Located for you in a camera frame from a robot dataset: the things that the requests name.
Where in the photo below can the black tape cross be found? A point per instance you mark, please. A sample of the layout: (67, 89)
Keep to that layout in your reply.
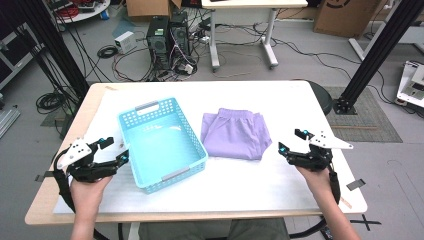
(366, 222)

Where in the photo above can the grey floor mat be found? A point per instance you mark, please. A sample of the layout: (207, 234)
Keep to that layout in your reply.
(370, 116)

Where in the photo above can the black aluminium frame post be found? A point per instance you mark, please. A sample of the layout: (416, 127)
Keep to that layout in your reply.
(56, 46)
(376, 53)

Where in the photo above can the open black computer tower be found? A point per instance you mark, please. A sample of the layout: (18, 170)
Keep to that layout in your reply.
(180, 33)

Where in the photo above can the white desk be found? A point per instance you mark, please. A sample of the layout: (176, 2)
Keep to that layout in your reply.
(253, 3)

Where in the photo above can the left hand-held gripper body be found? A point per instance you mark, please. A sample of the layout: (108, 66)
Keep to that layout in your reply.
(78, 151)

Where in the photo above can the large brown cardboard box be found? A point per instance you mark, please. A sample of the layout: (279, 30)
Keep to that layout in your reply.
(346, 16)

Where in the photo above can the person's right hand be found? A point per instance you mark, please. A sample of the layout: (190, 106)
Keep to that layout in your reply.
(315, 181)

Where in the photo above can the person's left hand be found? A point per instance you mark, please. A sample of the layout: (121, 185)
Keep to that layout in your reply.
(87, 195)

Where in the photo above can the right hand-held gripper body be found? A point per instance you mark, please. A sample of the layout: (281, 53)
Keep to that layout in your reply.
(313, 158)

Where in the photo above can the black tape strip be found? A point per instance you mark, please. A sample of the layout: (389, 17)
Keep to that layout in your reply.
(43, 176)
(355, 184)

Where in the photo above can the round white table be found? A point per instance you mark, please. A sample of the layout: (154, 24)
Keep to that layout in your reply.
(88, 14)

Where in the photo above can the person's legs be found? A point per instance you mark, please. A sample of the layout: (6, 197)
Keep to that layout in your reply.
(213, 230)

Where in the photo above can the purple pants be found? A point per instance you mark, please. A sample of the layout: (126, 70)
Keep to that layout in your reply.
(235, 135)

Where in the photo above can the black round stool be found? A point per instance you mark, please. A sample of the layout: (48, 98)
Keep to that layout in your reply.
(321, 96)

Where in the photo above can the light blue plastic basket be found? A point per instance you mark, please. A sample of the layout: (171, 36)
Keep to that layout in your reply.
(163, 150)

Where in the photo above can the white machine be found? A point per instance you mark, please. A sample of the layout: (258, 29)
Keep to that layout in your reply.
(411, 83)

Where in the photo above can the small white box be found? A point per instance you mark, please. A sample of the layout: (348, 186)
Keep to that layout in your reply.
(125, 42)

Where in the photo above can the grey metal rail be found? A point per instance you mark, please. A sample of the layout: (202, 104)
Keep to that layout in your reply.
(7, 121)

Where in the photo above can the white foam sheet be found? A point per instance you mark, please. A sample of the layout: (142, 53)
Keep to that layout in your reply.
(233, 186)

